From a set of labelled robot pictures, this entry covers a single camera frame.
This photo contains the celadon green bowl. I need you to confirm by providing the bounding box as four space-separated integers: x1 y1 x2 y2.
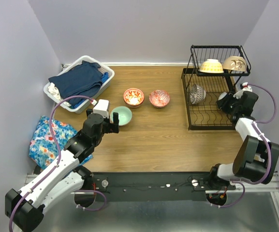
110 106 132 126

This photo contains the orange floral pattern bowl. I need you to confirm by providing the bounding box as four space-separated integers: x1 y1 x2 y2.
123 88 145 101

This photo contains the brown lattice pattern bowl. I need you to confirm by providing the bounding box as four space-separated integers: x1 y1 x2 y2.
190 84 206 104

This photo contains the beige bowl brown leaf pattern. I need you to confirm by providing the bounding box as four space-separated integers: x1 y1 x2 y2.
222 56 247 72

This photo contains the blue zigzag pattern bowl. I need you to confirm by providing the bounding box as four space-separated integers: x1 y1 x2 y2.
149 89 170 108

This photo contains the white ribbed bowl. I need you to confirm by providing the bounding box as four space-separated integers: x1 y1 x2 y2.
218 92 227 101

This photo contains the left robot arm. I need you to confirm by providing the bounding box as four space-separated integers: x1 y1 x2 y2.
5 109 119 232

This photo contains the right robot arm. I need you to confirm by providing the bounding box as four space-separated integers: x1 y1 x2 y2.
207 91 279 189

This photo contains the black two-tier dish rack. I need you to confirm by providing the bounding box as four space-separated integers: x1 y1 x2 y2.
181 45 251 130

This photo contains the dark blue folded garment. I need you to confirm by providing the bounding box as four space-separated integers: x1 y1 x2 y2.
48 61 103 99

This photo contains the yellow patterned bowl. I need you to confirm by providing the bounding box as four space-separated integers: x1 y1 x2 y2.
199 59 224 73

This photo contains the white crumpled cloth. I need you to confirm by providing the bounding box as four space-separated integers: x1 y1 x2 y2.
48 83 63 101

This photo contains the blue floral fabric bag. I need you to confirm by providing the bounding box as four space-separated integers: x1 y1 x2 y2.
29 115 94 173

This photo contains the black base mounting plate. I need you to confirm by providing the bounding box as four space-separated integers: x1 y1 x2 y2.
74 172 235 206

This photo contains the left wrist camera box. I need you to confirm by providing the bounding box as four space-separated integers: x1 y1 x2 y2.
93 99 110 118

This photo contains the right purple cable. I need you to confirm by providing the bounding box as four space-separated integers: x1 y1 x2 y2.
210 83 278 209

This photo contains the aluminium frame rail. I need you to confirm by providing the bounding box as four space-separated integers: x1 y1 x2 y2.
12 173 279 232

